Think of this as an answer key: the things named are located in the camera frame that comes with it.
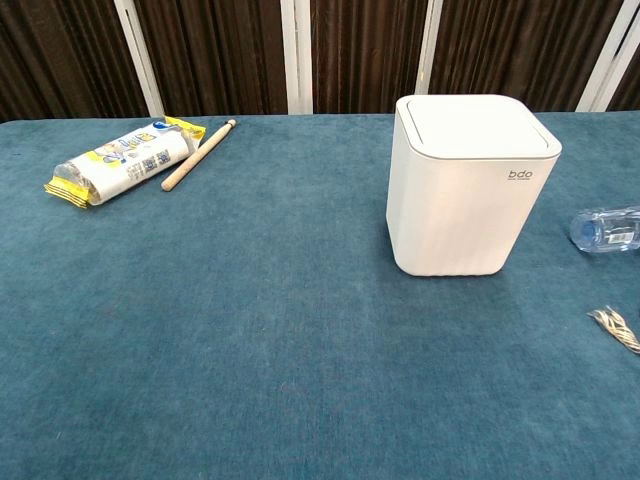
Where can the white open-lid box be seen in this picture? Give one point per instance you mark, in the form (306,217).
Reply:
(450,215)

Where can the white plastic box lid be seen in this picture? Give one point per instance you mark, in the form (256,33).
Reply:
(475,122)

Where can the blue table cloth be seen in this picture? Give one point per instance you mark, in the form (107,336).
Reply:
(250,325)

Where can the wooden stick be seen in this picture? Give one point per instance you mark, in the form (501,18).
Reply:
(200,152)

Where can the yellow white snack package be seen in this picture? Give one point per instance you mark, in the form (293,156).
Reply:
(130,160)

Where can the dark brown curtain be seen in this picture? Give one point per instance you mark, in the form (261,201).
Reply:
(225,50)

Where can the clear plastic water bottle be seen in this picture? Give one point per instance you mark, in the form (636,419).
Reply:
(607,230)

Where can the white frame post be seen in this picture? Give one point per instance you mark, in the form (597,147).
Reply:
(605,60)
(296,55)
(429,50)
(140,60)

